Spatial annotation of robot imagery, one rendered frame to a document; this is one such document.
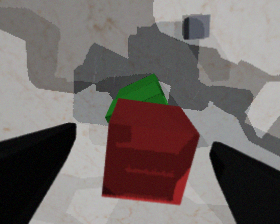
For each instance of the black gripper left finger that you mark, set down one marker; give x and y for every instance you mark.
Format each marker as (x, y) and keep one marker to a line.
(29, 165)

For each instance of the dark red block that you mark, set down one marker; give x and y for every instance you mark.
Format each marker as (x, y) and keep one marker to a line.
(149, 152)

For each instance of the green block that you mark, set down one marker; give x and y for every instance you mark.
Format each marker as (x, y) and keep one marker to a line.
(149, 93)
(138, 84)

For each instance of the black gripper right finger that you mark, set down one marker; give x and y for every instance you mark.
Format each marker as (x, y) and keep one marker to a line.
(250, 187)

